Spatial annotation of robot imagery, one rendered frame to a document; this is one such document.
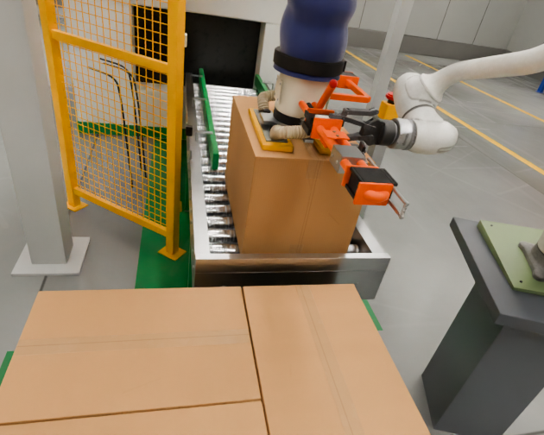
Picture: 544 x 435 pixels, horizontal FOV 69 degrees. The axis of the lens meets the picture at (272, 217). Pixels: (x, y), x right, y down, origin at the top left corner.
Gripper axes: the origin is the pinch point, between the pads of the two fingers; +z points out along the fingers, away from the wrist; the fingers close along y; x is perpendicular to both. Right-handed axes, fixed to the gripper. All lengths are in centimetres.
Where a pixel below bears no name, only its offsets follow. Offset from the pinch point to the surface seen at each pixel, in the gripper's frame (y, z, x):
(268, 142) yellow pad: 11.2, 12.5, 11.7
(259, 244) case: 46.5, 10.8, 5.6
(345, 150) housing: -1.8, 1.7, -19.7
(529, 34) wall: 9, -829, 844
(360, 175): -2.6, 3.9, -33.9
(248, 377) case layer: 54, 20, -41
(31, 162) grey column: 52, 99, 67
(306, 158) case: 12.9, 0.8, 6.3
